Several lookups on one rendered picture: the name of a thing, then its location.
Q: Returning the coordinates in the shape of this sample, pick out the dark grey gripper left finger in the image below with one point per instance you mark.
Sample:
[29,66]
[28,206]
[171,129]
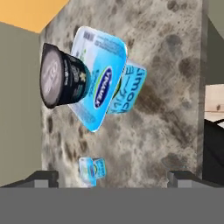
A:
[43,178]

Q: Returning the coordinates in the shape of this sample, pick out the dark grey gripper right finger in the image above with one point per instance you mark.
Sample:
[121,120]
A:
[182,178]

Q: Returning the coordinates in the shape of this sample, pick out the black yogurt cup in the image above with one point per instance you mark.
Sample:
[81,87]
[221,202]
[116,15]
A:
[61,76]

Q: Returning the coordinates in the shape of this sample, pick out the large blue yogurt container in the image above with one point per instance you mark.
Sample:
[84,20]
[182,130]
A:
[108,77]

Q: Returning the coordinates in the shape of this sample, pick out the black appliance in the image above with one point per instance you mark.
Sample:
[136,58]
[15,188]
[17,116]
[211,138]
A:
[213,151]

